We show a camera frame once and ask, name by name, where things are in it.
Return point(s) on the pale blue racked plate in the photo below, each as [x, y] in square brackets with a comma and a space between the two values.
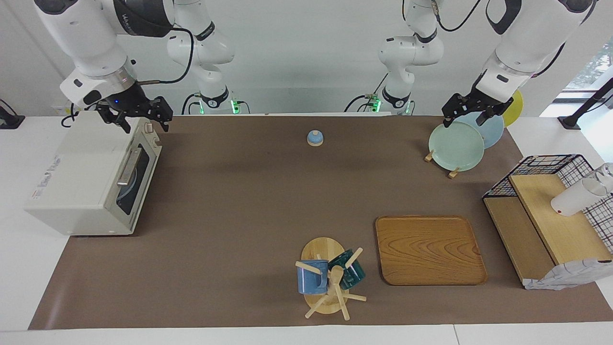
[493, 132]

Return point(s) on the dark green mug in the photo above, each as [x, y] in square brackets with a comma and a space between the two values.
[354, 275]

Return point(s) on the wooden mug tree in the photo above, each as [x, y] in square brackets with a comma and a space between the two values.
[321, 249]

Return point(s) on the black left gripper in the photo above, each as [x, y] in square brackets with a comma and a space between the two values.
[471, 100]

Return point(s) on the white toaster oven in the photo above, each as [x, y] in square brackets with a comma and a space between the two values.
[76, 182]

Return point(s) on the wooden serving tray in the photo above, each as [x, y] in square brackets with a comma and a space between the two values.
[431, 249]

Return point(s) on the grey checked cloth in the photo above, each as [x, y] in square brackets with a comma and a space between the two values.
[565, 277]

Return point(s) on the mint green plate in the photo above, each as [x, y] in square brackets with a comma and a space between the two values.
[455, 146]

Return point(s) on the wooden plate rack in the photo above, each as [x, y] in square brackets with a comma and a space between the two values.
[453, 172]

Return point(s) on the light blue serving plate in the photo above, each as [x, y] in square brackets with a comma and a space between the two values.
[128, 189]

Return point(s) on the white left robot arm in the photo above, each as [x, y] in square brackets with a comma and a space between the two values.
[531, 38]

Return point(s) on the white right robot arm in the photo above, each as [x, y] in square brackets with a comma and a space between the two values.
[91, 43]

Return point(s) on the white cup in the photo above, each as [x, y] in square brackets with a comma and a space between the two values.
[572, 199]

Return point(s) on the window with grey frame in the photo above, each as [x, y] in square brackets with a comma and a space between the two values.
[591, 67]

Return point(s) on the brown table mat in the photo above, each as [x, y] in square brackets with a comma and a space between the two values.
[239, 215]

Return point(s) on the blue mug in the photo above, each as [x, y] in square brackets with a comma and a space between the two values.
[309, 280]

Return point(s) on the wooden stepped shelf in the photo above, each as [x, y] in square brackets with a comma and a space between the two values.
[560, 230]

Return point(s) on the yellow plate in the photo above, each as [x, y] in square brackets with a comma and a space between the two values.
[515, 110]

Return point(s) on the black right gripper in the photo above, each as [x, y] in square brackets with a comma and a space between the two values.
[129, 103]

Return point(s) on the black clamp mount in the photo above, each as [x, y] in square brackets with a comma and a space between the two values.
[9, 120]

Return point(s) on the clear glass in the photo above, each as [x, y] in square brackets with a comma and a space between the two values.
[604, 175]

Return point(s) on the black stand with bar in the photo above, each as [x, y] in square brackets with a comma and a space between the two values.
[586, 103]

